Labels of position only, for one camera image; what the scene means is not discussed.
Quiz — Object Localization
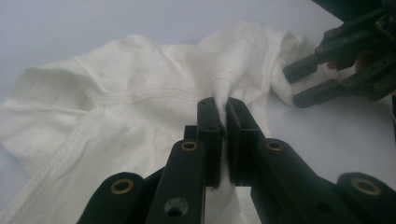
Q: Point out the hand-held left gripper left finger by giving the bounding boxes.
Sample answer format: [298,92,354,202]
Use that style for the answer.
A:
[146,96,226,224]

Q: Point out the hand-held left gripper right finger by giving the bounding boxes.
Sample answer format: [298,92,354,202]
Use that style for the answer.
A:
[226,96,362,224]

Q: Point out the white baby romper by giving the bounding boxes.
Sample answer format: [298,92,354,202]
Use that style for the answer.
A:
[0,21,356,224]

